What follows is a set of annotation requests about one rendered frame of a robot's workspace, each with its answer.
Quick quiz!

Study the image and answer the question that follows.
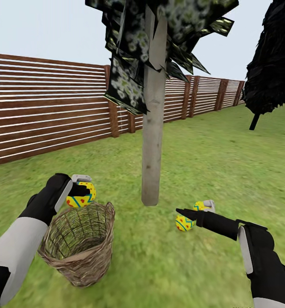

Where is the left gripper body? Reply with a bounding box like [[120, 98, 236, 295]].
[[67, 183, 87, 197]]

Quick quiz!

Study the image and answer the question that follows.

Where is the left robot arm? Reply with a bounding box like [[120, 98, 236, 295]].
[[0, 173, 92, 306]]

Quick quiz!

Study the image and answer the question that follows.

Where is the wicker basket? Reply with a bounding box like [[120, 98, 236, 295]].
[[37, 201, 115, 289]]

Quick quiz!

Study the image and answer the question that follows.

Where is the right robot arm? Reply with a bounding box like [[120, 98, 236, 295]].
[[176, 200, 285, 308]]

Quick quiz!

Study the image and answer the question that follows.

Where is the easter egg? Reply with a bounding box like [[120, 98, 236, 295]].
[[193, 201, 207, 211], [176, 213, 194, 231], [66, 182, 96, 209]]

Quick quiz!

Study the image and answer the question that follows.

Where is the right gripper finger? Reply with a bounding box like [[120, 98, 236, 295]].
[[176, 208, 198, 221]]

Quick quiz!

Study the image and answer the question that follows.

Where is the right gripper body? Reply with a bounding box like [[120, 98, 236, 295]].
[[196, 210, 225, 235]]

